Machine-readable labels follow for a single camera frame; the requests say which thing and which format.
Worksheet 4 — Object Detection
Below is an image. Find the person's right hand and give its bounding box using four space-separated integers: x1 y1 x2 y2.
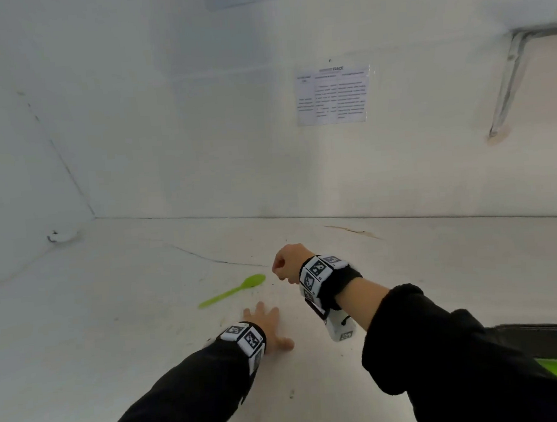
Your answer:
270 242 318 287

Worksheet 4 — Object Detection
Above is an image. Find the person's left hand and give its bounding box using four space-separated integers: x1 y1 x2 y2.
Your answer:
241 299 297 357

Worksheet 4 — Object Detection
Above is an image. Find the green plastic spoon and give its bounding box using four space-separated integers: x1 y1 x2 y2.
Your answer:
196 273 269 310

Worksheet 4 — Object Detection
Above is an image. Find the stack of black forks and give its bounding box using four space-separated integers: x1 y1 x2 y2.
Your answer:
493 320 557 368

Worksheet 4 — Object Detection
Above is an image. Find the person's left forearm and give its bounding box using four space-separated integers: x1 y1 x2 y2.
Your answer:
76 335 270 422

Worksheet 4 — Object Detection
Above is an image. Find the black marker left wrist band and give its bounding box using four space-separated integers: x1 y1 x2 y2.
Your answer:
217 319 270 380

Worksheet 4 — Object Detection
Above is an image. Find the black marker wrist band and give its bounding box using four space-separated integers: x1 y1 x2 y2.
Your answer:
217 319 270 380
296 252 365 315

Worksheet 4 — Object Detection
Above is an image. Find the black marker right wrist band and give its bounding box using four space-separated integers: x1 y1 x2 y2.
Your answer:
296 252 365 315

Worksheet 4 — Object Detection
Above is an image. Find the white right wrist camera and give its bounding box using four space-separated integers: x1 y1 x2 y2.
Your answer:
321 303 359 344

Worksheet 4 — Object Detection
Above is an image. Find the small white wall clip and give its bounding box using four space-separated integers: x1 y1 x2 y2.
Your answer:
46 227 81 245

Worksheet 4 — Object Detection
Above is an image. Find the metal wall bracket frame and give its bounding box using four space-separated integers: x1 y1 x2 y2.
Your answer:
479 22 557 140

